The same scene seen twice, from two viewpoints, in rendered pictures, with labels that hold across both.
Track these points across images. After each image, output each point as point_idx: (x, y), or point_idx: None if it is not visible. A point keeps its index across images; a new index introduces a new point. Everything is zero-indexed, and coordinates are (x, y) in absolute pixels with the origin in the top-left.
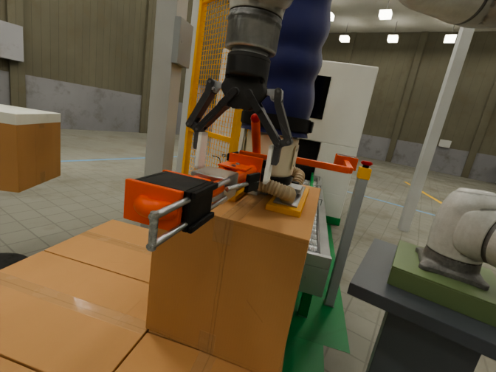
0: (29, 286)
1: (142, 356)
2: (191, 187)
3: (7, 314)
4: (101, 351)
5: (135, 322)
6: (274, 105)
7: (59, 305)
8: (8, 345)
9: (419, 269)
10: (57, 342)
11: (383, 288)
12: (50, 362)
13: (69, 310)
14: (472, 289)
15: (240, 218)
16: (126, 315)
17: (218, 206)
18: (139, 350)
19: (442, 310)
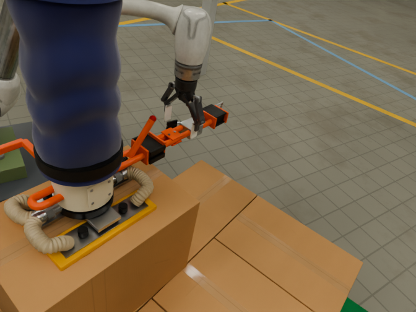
0: None
1: (190, 247)
2: (211, 106)
3: (273, 307)
4: (212, 258)
5: (192, 273)
6: (174, 88)
7: (243, 306)
8: (260, 278)
9: (7, 157)
10: (236, 272)
11: (38, 175)
12: (236, 260)
13: (235, 299)
14: (4, 138)
15: (152, 169)
16: (197, 282)
17: (156, 186)
18: (192, 252)
19: (26, 154)
